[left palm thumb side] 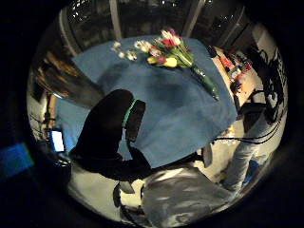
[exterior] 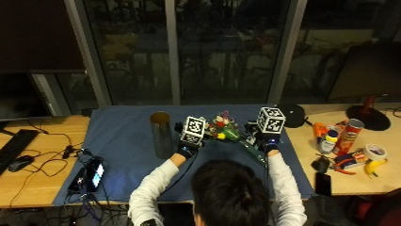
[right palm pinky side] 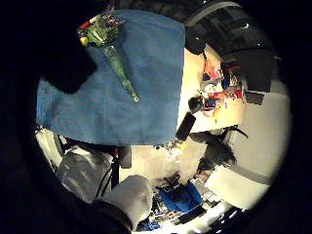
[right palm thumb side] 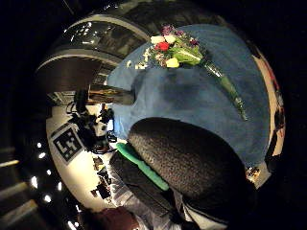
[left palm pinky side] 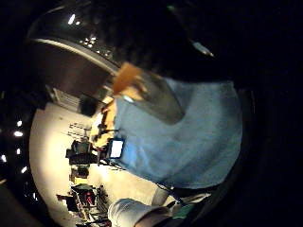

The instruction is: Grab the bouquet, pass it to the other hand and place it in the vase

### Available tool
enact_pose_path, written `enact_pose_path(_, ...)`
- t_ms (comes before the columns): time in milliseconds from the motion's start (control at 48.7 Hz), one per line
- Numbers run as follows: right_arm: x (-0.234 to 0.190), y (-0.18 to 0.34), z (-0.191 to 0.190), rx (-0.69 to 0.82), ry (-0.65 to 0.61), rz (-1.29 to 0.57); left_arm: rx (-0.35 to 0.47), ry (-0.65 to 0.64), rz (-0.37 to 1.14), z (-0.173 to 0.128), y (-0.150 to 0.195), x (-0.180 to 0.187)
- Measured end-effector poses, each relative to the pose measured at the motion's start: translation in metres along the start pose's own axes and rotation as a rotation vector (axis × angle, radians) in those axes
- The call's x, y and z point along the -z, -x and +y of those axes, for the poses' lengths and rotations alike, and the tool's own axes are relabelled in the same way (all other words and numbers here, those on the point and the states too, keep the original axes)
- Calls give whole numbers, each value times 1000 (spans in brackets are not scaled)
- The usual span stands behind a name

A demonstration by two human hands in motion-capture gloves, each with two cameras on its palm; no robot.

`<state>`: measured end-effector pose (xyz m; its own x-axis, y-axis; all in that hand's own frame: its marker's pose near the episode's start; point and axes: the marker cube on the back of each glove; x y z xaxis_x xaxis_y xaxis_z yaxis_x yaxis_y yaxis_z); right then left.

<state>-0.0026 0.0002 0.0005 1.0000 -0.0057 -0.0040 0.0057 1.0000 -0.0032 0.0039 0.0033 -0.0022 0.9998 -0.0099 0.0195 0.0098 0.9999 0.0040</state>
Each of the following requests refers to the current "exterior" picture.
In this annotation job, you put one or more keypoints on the person's left hand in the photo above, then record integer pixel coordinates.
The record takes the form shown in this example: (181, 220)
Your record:
(185, 148)

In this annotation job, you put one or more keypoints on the person's right hand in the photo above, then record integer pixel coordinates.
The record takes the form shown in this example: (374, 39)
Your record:
(270, 142)

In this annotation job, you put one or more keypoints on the flower bouquet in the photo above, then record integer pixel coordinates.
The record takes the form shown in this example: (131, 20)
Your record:
(225, 127)

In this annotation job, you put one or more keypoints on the white marker cube left glove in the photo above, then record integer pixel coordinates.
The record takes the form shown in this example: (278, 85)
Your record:
(193, 129)

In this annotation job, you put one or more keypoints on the white marker cube glove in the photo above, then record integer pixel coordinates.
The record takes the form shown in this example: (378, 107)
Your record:
(270, 120)
(193, 129)

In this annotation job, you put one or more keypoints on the dark cylindrical glass vase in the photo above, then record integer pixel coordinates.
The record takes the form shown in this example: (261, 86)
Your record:
(161, 135)

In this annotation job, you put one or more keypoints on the white marker cube right glove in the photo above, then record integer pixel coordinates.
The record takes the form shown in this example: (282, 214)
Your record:
(270, 120)

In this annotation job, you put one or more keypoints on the black round cap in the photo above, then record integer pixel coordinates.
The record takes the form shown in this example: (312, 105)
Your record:
(292, 115)

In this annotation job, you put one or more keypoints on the blue table cloth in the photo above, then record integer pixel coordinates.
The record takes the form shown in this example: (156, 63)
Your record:
(121, 144)

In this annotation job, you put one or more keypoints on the orange bottle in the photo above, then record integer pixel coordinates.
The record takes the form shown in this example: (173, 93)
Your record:
(318, 130)

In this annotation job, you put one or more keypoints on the white bottle with blue cap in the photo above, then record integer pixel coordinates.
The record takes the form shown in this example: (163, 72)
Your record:
(328, 142)

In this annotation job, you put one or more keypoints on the small black pouch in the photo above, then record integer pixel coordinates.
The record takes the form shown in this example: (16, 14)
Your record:
(320, 164)

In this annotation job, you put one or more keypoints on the red chip can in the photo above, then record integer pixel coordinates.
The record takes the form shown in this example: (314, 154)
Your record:
(348, 135)

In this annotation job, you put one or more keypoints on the black smartphone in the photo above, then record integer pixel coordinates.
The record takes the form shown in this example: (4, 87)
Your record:
(322, 184)

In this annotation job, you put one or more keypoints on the smartphone with lit screen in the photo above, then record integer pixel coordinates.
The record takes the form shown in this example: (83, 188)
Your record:
(96, 174)

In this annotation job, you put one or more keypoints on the red snack box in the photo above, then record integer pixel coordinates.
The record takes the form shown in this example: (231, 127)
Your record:
(350, 158)

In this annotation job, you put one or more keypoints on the black power bank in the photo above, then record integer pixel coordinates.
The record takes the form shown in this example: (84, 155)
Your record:
(77, 181)

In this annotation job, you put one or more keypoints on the white tape roll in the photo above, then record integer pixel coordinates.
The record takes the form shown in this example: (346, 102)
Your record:
(376, 152)

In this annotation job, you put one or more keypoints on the yellow banana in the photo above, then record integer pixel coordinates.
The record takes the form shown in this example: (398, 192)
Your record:
(373, 167)

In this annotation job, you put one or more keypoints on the black monitor with red stand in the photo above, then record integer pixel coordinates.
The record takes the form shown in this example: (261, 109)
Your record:
(369, 78)

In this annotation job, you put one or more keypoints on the red and black bag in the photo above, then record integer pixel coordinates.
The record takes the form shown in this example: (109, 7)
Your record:
(372, 208)

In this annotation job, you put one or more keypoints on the black computer mouse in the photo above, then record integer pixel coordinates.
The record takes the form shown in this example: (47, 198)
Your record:
(20, 163)

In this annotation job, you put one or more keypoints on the black keyboard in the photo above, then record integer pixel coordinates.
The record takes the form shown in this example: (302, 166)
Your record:
(15, 147)

